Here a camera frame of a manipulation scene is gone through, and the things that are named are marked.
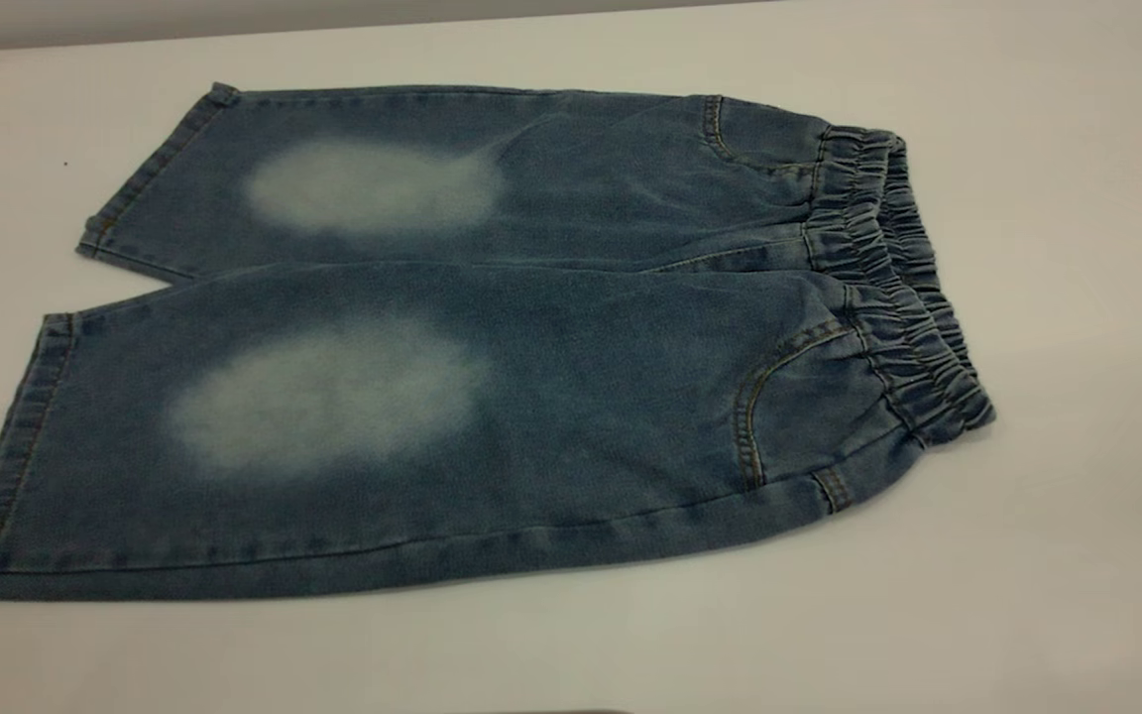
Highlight blue denim pants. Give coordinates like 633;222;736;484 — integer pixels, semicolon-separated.
0;81;996;602

